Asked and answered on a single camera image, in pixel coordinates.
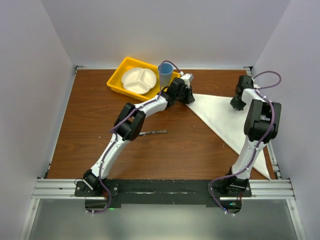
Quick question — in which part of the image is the white cloth napkin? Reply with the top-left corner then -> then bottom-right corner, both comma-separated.
184,92 -> 272,181

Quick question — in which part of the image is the steel table knife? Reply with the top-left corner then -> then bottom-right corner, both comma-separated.
139,130 -> 168,136

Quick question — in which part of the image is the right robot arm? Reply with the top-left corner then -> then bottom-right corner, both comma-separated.
212,75 -> 282,197

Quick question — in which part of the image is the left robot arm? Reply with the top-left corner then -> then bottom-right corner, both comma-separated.
82,73 -> 195,196

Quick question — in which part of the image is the blue plastic cup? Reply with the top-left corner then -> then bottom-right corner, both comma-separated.
157,62 -> 174,87

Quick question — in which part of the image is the yellow plastic tray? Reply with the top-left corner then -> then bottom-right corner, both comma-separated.
106,57 -> 180,102

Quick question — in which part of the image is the white divided plate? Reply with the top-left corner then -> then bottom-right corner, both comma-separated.
121,67 -> 157,95

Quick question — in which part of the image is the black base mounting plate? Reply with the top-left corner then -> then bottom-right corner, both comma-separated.
74,179 -> 252,213

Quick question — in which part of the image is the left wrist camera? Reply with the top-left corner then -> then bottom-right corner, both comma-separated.
180,73 -> 194,83

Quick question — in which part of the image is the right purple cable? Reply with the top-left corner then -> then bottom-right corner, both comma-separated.
209,71 -> 283,216

